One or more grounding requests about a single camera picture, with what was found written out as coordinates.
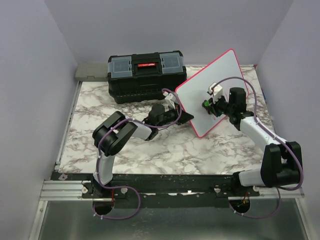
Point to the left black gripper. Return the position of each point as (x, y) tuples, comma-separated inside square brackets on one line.
[(184, 117)]

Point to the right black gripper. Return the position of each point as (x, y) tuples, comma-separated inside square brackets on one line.
[(213, 105)]

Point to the green whiteboard eraser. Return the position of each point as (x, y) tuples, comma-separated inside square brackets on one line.
[(206, 105)]

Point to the pink framed whiteboard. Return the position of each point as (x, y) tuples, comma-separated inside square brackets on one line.
[(194, 91)]

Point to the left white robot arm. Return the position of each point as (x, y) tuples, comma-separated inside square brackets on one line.
[(112, 135)]

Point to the black plastic toolbox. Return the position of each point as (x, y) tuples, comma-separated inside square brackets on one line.
[(141, 77)]

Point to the grey plastic case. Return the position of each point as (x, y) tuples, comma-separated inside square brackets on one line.
[(91, 72)]

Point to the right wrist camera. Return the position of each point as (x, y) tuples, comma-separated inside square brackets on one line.
[(215, 91)]

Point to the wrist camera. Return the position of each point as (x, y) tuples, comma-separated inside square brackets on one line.
[(215, 91), (171, 99)]

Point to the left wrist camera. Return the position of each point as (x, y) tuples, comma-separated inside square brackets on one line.
[(171, 99)]

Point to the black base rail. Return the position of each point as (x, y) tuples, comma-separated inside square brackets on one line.
[(127, 191)]

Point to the aluminium extrusion frame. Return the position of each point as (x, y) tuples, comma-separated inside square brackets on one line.
[(61, 213)]

